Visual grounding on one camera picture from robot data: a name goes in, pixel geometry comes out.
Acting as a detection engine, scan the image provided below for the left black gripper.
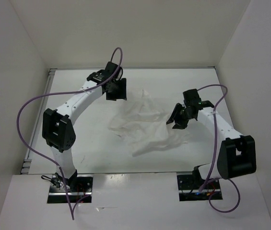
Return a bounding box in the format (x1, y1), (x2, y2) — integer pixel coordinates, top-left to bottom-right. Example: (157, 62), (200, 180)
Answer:
(106, 78), (128, 102)

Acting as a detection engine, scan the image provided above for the white skirt cloth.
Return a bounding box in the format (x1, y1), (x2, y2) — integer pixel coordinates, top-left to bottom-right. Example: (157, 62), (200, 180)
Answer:
(108, 88), (191, 157)

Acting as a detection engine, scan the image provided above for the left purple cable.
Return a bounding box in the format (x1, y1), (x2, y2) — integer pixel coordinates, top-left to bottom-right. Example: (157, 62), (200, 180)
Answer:
(16, 47), (124, 220)

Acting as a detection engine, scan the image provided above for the purple cable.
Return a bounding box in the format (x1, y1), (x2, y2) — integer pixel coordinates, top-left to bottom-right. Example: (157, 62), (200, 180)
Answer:
(200, 84), (241, 213)
(16, 47), (124, 220)

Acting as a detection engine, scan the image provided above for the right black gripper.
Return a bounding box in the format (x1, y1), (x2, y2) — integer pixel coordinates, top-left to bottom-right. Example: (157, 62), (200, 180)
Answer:
(165, 103), (193, 130)

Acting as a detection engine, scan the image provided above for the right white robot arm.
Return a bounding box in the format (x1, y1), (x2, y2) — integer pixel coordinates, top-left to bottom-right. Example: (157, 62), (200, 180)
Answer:
(166, 101), (257, 191)

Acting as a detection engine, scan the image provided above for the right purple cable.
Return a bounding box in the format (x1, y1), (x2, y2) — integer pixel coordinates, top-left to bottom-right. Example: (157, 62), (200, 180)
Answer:
(200, 84), (241, 213)

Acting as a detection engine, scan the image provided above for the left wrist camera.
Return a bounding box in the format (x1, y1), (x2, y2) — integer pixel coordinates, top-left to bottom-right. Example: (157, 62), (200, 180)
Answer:
(105, 61), (123, 79)

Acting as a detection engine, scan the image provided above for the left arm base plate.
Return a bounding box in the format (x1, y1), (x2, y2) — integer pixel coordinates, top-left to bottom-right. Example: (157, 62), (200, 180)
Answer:
(43, 174), (93, 204)

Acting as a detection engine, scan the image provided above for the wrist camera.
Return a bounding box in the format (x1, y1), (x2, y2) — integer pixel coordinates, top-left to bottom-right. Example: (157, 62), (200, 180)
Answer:
(105, 61), (123, 79)
(183, 89), (201, 107)

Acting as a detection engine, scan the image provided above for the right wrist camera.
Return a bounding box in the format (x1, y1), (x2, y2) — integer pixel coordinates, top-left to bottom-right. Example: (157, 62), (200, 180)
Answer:
(183, 89), (201, 107)

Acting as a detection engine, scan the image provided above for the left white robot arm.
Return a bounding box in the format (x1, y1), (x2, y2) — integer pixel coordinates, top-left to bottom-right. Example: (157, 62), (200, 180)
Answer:
(42, 69), (127, 192)

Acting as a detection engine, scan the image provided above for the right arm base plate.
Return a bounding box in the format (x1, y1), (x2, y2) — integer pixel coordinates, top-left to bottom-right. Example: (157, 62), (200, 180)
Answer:
(177, 172), (223, 202)

